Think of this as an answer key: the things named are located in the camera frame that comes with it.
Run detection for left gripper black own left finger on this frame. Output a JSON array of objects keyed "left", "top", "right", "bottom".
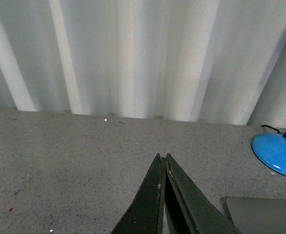
[{"left": 112, "top": 154, "right": 166, "bottom": 234}]

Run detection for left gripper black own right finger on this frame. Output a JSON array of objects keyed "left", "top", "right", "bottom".
[{"left": 165, "top": 154, "right": 240, "bottom": 234}]

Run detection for grey laptop with black keyboard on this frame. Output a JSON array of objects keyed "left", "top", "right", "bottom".
[{"left": 226, "top": 197, "right": 286, "bottom": 234}]

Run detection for blue desk lamp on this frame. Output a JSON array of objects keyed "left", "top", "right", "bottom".
[{"left": 251, "top": 125, "right": 286, "bottom": 176}]

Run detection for white window blinds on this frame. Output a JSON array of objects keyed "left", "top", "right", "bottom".
[{"left": 0, "top": 0, "right": 286, "bottom": 127}]

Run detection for black lamp power cord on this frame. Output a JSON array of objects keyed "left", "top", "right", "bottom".
[{"left": 259, "top": 124, "right": 282, "bottom": 134}]

